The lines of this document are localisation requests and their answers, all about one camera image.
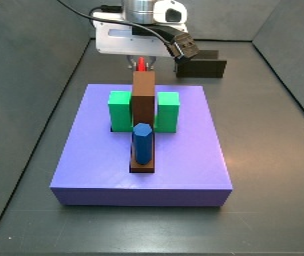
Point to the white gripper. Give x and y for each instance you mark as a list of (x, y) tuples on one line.
[(123, 33)]

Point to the red peg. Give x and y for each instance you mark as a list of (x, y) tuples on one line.
[(142, 66)]

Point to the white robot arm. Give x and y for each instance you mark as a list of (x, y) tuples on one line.
[(144, 5)]

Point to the purple base board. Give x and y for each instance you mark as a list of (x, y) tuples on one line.
[(190, 178)]

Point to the brown L-shaped block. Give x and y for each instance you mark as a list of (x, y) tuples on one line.
[(143, 114)]

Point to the green block left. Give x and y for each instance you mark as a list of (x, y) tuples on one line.
[(119, 105)]

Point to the green block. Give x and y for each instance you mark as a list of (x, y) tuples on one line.
[(119, 105), (168, 106)]

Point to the black angled holder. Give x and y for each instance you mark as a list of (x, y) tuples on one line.
[(206, 65)]

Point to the green block right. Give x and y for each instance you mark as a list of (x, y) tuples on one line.
[(168, 106)]

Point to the blue hexagonal peg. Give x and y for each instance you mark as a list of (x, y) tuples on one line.
[(143, 143)]

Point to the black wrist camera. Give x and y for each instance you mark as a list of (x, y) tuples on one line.
[(179, 43)]

